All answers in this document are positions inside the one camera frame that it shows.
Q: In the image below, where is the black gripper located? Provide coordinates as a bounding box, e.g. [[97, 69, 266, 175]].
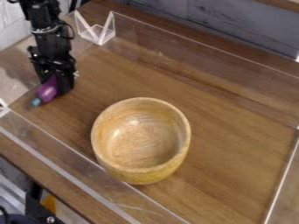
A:
[[28, 45, 76, 95]]

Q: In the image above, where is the purple toy eggplant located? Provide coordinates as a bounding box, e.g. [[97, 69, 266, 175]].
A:
[[32, 75, 59, 107]]

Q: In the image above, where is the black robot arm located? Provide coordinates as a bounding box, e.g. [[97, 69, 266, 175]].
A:
[[7, 0, 76, 95]]

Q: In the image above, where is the brown wooden bowl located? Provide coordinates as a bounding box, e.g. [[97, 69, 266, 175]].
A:
[[90, 97, 193, 185]]

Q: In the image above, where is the black clamp with screw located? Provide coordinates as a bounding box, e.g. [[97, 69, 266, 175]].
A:
[[24, 182, 66, 224]]

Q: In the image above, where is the black cable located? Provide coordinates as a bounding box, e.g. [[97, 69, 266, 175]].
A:
[[0, 205, 11, 224]]

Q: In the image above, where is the clear acrylic tray wall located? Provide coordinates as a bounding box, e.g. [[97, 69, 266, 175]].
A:
[[0, 10, 299, 224]]

